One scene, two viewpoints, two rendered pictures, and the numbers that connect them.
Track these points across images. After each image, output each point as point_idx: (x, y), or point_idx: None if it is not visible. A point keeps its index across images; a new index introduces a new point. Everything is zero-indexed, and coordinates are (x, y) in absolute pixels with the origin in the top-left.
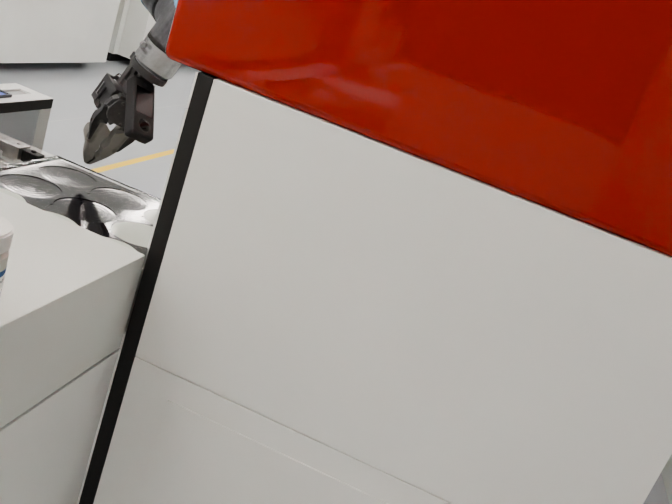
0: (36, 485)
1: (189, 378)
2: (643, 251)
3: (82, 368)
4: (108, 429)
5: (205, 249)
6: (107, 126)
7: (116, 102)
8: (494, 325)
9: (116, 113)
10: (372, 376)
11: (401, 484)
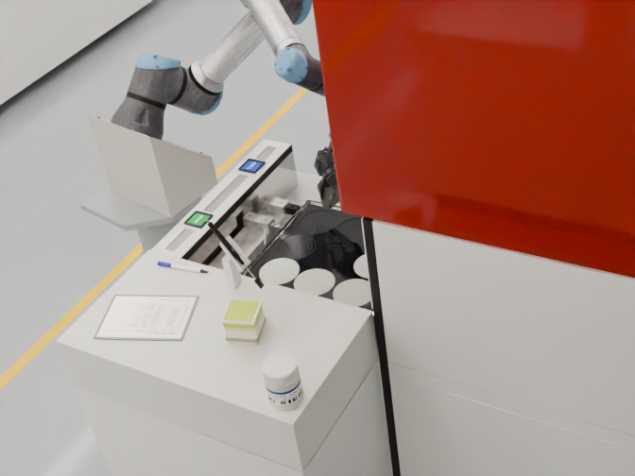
0: (356, 445)
1: (421, 370)
2: None
3: (358, 383)
4: (388, 399)
5: (403, 306)
6: (331, 188)
7: (330, 175)
8: (580, 331)
9: (333, 179)
10: (523, 362)
11: (562, 416)
